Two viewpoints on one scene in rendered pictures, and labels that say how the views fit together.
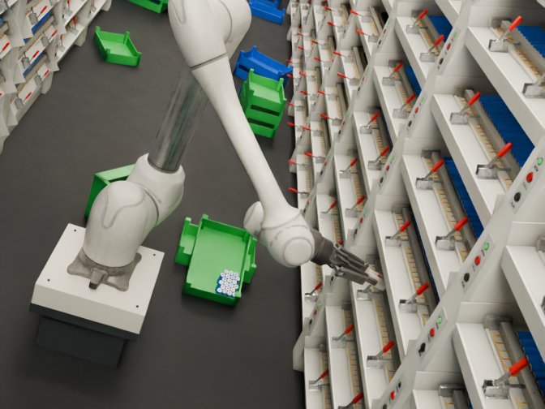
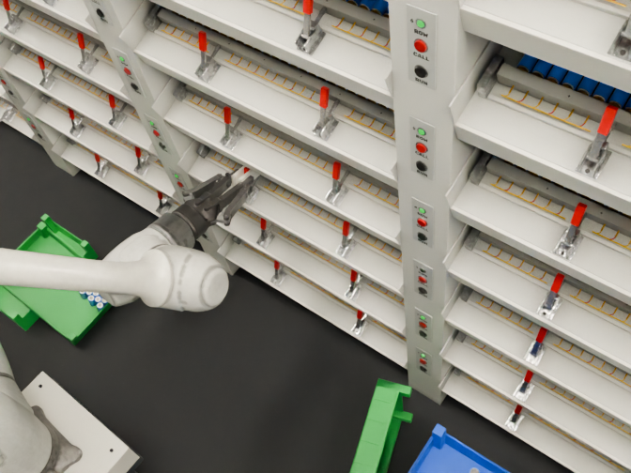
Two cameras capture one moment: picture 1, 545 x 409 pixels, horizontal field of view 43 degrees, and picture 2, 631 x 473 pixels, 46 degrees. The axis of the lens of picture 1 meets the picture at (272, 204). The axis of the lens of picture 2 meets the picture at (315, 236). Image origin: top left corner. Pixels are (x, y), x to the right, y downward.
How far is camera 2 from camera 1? 0.74 m
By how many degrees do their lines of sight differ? 35
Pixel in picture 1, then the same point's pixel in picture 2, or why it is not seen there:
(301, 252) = (219, 283)
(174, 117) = not seen: outside the picture
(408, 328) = (364, 214)
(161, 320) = (103, 391)
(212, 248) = not seen: hidden behind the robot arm
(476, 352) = (504, 220)
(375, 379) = (364, 261)
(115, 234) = (18, 453)
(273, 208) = (145, 285)
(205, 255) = (40, 294)
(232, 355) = (186, 334)
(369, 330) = (300, 221)
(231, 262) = not seen: hidden behind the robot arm
